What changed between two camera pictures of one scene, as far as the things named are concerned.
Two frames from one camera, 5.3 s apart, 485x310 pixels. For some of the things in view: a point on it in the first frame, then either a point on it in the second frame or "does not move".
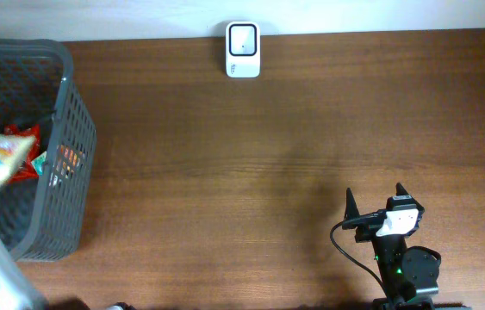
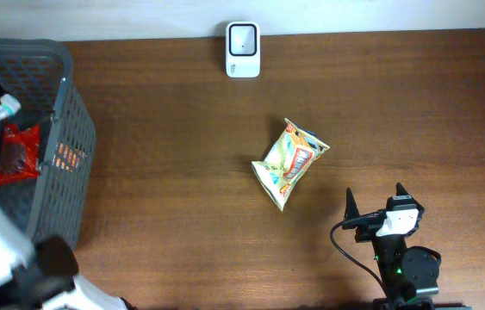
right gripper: x=368 y=225 does not move
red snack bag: x=25 y=169 does not move
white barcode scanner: x=243 y=49 does not move
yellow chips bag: x=5 y=153 -> x=286 y=164
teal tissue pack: x=38 y=164 -> x=7 y=107
